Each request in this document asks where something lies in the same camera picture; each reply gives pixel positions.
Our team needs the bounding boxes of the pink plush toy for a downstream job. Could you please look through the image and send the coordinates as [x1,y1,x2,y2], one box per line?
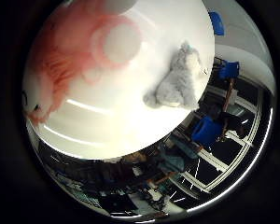
[21,0,145,127]

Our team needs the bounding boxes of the grey plush toy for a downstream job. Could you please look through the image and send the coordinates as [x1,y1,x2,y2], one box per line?
[142,40,206,110]

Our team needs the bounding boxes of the blue plastic chair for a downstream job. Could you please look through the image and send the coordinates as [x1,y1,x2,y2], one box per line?
[190,115,224,148]
[218,60,241,80]
[208,10,226,36]

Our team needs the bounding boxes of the wooden pole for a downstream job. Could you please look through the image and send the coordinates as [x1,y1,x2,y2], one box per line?
[219,77,236,143]

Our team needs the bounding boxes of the person with blond hair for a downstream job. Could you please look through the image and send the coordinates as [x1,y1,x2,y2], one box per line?
[119,151,148,166]

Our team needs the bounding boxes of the blue grey jacket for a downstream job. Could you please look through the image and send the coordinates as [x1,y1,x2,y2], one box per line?
[160,145,191,175]

